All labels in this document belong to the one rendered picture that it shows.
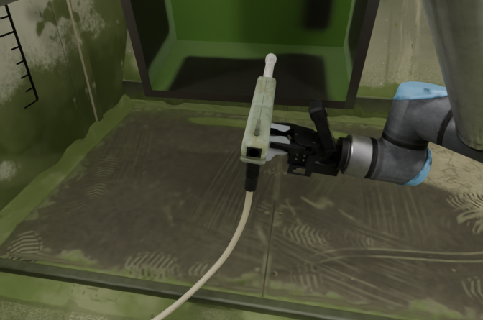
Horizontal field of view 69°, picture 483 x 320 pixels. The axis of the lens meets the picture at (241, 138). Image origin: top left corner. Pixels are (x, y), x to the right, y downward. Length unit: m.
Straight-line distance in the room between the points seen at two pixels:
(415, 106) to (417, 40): 1.24
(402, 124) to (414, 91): 0.07
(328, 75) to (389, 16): 0.88
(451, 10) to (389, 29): 1.59
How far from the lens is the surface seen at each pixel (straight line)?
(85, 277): 1.16
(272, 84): 0.86
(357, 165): 0.76
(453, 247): 1.31
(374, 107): 1.87
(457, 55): 0.42
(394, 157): 0.78
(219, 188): 1.34
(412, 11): 2.00
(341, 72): 1.17
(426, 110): 0.74
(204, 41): 1.33
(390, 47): 1.92
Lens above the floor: 0.90
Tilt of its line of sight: 32 degrees down
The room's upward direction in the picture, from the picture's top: straight up
